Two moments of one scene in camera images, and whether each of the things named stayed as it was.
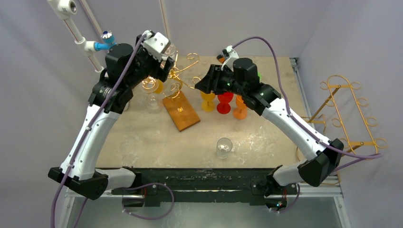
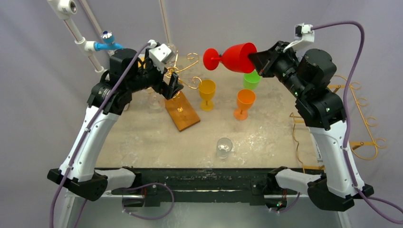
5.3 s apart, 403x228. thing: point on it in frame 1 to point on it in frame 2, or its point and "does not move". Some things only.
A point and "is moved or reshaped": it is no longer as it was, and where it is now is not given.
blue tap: x=108 y=39 does not move
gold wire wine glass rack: x=148 y=82 is moved or reshaped
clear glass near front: x=224 y=146 does not move
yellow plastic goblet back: x=208 y=104 does not move
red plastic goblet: x=224 y=107 to x=236 y=57
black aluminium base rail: x=240 y=181 does not move
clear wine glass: x=154 y=100 does not move
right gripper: x=215 y=78 to x=270 y=61
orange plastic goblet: x=240 y=112 does not move
